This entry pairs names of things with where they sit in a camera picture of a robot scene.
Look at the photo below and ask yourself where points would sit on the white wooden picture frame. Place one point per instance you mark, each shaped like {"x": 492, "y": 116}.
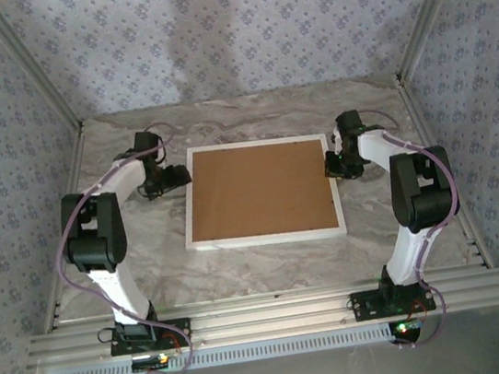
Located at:
{"x": 266, "y": 239}

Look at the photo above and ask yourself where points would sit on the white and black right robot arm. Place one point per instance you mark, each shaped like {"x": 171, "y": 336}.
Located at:
{"x": 423, "y": 200}

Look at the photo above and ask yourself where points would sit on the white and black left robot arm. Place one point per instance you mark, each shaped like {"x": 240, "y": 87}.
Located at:
{"x": 94, "y": 237}

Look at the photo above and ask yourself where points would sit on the aluminium side rail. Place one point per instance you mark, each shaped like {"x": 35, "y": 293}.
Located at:
{"x": 415, "y": 112}
{"x": 73, "y": 179}

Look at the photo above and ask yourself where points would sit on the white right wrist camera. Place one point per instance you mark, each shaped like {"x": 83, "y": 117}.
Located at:
{"x": 337, "y": 139}

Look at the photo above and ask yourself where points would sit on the blue photo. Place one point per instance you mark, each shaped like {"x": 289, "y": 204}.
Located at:
{"x": 259, "y": 190}

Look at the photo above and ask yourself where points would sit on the aluminium mounting rail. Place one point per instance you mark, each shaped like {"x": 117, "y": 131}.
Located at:
{"x": 267, "y": 314}

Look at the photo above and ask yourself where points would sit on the aluminium corner post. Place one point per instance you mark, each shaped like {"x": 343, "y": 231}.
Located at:
{"x": 431, "y": 8}
{"x": 31, "y": 64}

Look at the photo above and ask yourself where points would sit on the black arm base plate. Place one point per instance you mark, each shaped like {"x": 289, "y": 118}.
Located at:
{"x": 179, "y": 323}
{"x": 364, "y": 308}

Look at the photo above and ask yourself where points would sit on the small circuit board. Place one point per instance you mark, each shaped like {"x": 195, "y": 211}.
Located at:
{"x": 151, "y": 362}
{"x": 406, "y": 328}

